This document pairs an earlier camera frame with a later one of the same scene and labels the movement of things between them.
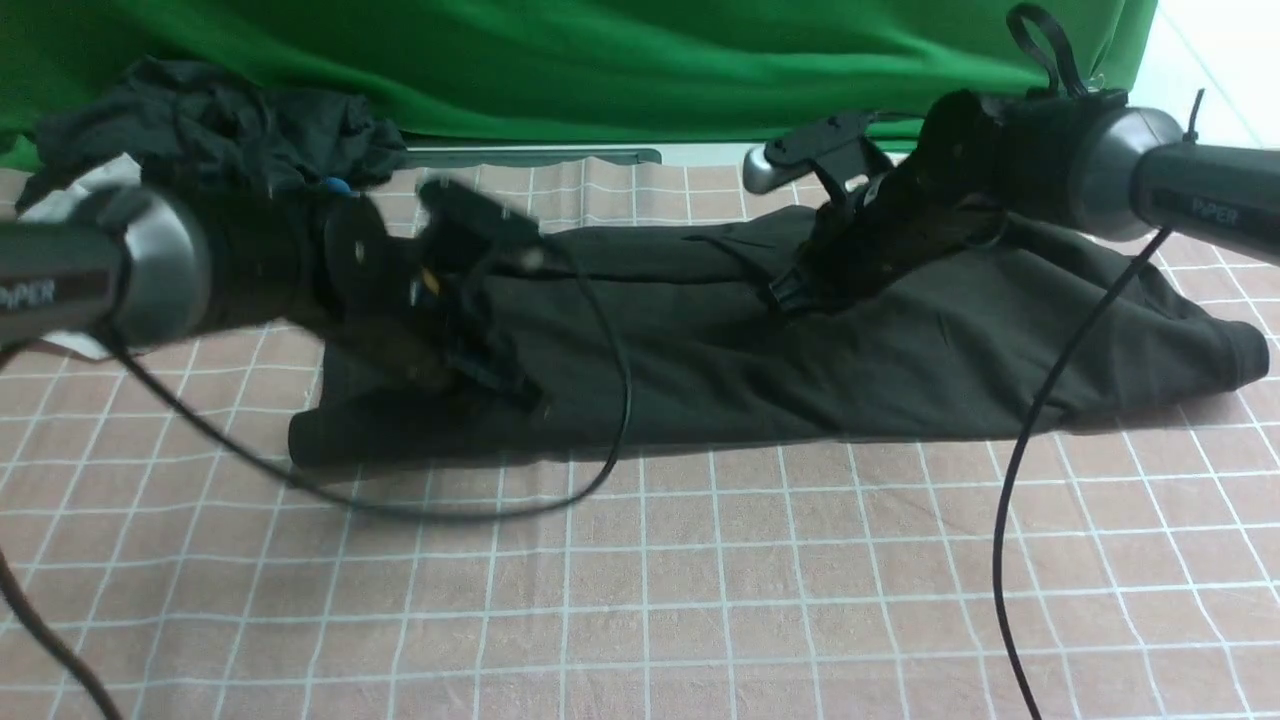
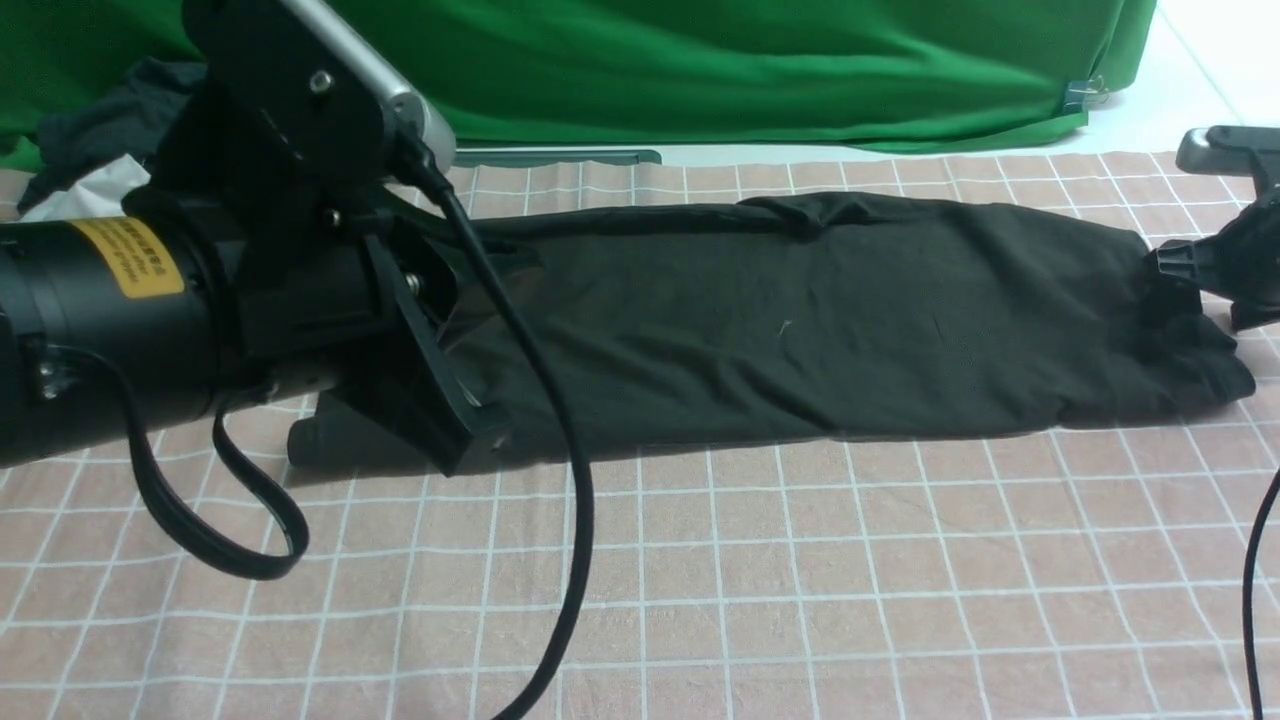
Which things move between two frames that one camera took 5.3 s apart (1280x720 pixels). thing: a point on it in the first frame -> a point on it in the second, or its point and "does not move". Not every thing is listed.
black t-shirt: x=661 y=346 does not move
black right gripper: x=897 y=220 -> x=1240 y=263
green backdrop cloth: x=575 y=70 does not move
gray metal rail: x=422 y=158 does not move
